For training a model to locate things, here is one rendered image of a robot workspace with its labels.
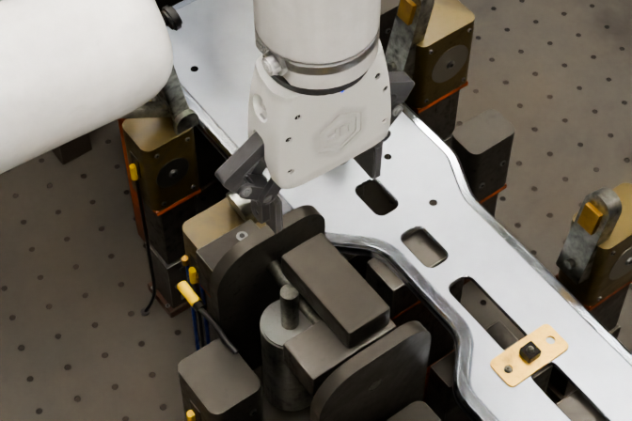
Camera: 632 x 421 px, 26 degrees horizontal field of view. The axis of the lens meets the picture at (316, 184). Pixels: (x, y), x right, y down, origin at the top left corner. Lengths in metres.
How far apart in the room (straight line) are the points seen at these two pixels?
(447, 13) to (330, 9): 0.87
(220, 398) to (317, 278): 0.16
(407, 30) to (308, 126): 0.73
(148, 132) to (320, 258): 0.36
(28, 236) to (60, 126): 1.19
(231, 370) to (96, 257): 0.59
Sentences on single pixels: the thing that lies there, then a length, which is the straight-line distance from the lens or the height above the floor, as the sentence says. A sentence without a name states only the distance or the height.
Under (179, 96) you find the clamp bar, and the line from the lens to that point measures 1.55.
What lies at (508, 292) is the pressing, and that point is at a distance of 1.52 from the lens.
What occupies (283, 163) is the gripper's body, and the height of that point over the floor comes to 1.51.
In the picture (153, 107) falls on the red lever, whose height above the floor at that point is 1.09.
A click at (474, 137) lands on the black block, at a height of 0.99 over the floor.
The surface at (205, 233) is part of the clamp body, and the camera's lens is 1.47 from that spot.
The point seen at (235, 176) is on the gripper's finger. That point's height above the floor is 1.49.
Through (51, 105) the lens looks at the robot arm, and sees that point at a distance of 0.76.
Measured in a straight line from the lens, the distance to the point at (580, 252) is 1.53.
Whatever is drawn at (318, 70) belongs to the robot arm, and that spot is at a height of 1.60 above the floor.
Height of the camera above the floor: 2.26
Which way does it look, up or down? 52 degrees down
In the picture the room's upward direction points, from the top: straight up
